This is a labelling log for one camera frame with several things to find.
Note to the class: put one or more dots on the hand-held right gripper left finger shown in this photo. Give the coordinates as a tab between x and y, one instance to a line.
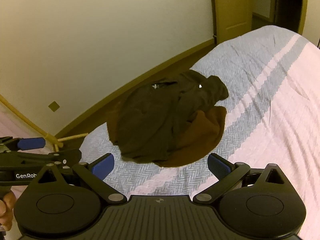
103	166

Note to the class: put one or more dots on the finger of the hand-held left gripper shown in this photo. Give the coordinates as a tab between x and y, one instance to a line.
31	143
70	155

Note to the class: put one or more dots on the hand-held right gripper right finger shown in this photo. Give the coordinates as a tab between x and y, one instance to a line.
218	166

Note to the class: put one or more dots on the black shirt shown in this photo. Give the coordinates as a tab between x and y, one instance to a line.
150	120

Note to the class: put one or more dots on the person's left hand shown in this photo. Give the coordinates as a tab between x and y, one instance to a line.
6	211

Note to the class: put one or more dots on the wooden rod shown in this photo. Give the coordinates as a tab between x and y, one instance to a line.
75	136

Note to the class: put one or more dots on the brown garment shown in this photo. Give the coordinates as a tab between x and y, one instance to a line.
200	135

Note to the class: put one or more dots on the beige wooden door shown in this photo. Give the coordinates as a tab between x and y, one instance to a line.
232	10

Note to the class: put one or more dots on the wall socket plate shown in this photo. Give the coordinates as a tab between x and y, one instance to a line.
53	106

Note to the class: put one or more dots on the wooden door frame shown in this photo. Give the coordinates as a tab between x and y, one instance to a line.
303	5

